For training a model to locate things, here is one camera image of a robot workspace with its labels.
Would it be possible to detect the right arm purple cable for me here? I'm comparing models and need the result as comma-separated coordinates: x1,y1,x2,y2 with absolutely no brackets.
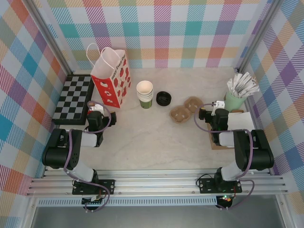
193,102,256,211

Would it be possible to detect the mint green holder cup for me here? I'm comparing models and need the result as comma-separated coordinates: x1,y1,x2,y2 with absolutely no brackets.
224,91,247,113

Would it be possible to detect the white paper napkin stack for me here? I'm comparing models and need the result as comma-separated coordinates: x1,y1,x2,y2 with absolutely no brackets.
227,111,252,132

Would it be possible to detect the aluminium side rail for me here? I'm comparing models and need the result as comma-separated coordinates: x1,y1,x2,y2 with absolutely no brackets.
244,95,273,177

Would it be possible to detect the brown pulp cup carrier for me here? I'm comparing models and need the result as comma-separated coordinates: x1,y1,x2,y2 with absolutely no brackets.
169,95,204,124

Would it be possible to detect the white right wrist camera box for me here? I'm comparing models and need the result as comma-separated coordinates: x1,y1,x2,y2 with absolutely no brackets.
211,100,225,115

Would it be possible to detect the aluminium frame post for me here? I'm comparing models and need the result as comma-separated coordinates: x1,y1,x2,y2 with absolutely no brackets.
28,0,75,75
236,0,280,73

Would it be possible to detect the black grey chessboard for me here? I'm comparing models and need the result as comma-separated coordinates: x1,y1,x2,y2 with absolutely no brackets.
51,74,95,126

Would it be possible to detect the red white paper bag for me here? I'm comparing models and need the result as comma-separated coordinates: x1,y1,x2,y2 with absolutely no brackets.
85,43,132,109

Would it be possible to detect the clipboard with white paper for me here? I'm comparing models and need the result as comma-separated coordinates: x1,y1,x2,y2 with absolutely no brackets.
208,109,245,151

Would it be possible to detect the white slotted cable duct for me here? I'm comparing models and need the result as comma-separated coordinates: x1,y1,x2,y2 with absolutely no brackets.
37,198,219,207

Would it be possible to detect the white paper sachet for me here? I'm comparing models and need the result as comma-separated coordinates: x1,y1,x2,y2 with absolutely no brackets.
233,73,242,95
237,73,251,97
241,85,260,98
227,79,238,95
239,78,257,97

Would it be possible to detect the grey metal panel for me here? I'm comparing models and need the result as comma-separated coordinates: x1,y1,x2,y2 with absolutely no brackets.
29,205,287,228

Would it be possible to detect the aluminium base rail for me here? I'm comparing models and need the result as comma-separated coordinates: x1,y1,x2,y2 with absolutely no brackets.
25,169,289,198

